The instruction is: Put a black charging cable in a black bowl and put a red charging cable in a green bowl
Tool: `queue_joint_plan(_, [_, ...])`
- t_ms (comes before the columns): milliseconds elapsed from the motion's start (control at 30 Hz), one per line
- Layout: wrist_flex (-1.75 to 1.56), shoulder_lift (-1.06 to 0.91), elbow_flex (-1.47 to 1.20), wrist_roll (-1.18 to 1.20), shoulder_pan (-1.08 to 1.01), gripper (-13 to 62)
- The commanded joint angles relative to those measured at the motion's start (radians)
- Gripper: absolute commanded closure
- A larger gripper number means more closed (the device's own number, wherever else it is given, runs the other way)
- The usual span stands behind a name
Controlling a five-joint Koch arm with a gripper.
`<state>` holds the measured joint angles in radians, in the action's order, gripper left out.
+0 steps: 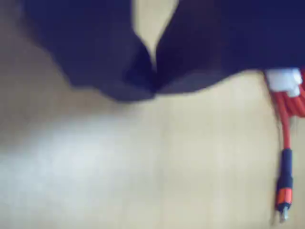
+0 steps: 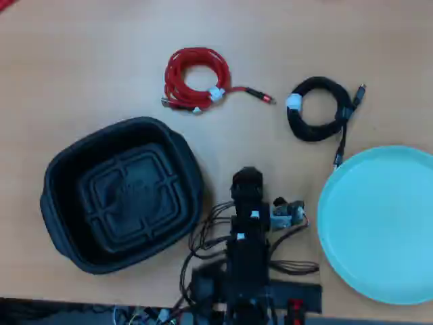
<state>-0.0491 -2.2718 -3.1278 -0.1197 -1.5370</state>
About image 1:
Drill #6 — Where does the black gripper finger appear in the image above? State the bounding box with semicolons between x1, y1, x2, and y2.
23;0;157;102
149;0;305;96

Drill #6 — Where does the white cable clip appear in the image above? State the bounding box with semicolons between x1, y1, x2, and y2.
265;68;303;97

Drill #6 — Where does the red braided charging cable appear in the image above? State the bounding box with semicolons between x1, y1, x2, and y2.
274;69;305;224

